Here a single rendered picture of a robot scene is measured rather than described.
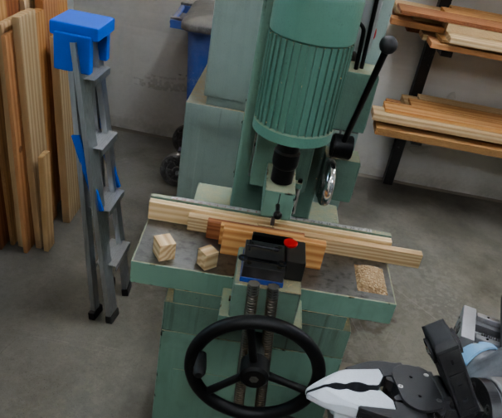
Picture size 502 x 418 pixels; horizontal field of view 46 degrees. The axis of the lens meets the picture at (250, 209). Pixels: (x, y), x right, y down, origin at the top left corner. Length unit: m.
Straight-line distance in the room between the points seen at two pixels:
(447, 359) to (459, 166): 3.38
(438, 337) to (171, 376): 1.01
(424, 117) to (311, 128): 2.14
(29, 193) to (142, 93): 1.35
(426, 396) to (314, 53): 0.70
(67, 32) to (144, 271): 0.92
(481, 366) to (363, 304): 0.51
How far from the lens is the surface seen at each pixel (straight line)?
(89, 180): 2.16
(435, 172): 4.00
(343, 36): 1.19
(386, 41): 1.18
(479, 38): 3.23
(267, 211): 1.36
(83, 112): 2.05
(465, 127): 3.41
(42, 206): 2.74
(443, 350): 0.66
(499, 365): 0.92
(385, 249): 1.48
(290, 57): 1.19
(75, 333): 2.47
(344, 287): 1.38
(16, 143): 2.59
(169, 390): 1.60
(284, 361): 1.49
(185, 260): 1.36
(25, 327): 2.51
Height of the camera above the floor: 1.72
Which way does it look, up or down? 31 degrees down
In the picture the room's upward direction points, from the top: 11 degrees clockwise
